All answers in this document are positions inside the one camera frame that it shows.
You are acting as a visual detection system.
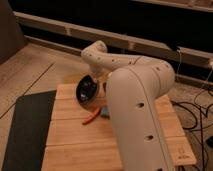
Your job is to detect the black floor mat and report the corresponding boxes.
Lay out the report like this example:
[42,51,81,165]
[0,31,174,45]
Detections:
[0,90,56,171]

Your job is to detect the white wooden shelf rail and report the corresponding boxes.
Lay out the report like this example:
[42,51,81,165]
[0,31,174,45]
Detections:
[15,12,213,68]

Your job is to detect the blue sponge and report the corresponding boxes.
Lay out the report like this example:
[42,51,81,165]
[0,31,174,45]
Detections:
[100,106,109,118]

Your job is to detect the black cables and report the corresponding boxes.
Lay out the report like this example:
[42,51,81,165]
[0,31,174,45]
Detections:
[170,84,213,171]

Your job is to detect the white cable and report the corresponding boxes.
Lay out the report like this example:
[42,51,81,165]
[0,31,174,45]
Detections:
[175,48,184,84]

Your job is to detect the wooden table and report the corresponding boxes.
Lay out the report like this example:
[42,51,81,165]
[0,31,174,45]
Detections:
[42,84,197,171]

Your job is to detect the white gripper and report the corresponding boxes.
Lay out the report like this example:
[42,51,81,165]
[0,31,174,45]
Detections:
[90,67,108,83]

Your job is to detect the dark ceramic bowl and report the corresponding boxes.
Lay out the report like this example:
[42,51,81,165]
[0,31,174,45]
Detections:
[76,75,99,105]

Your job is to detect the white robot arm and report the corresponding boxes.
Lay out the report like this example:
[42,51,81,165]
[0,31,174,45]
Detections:
[81,41,175,171]

